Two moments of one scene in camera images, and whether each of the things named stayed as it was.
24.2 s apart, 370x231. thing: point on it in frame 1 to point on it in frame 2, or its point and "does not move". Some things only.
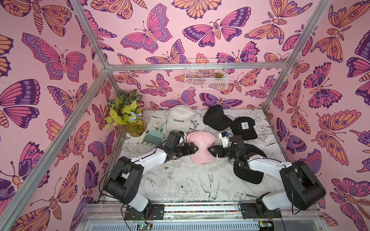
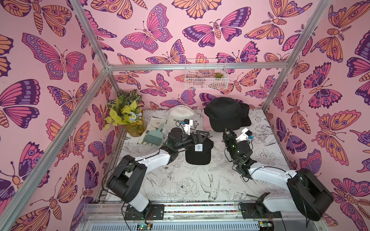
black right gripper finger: x=217 y=149 to x=231 y=136
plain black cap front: x=245 y=174 to x=223 y=112
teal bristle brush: x=155 y=137 does not move
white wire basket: x=206 y=79 does not move
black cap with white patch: x=244 y=126 to x=199 y=153
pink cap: x=203 y=140 to x=206 y=123
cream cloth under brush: x=153 y=125 does not move
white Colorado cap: x=178 y=118 does not move
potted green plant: x=127 y=109 does not move
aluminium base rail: x=214 y=216 does not move
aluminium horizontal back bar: x=151 y=67 does not move
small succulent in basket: x=218 y=75 does not move
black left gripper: x=191 y=151 does not move
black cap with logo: x=216 y=118 to x=245 y=121
